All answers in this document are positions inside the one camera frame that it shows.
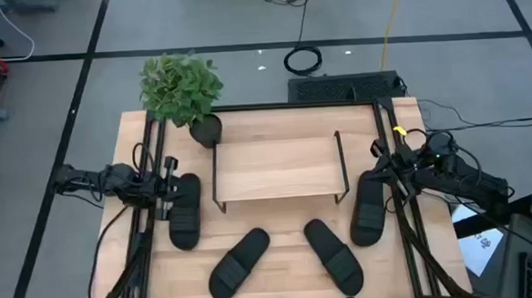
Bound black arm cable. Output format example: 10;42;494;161
82;203;136;298

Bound green leafy plant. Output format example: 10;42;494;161
137;50;227;131

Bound wooden shelf black metal legs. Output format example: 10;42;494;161
209;129;351;215

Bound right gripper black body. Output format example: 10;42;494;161
377;148;422;190

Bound white cable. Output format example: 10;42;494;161
0;0;37;63

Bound white paper sheet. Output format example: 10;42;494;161
451;202;507;280

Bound black rubber slide sandal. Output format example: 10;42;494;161
302;215;366;298
165;171;206;252
205;226;275;298
345;169;390;249

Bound black plant pot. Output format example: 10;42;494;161
188;113;225;150

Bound black perforated computer case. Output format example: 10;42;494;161
286;70;405;106

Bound yellow cable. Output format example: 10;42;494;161
376;0;414;71

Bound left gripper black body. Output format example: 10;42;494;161
151;170;183;206

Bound coiled black cable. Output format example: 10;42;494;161
280;4;324;78

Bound thin black floor cable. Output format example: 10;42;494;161
415;92;532;136

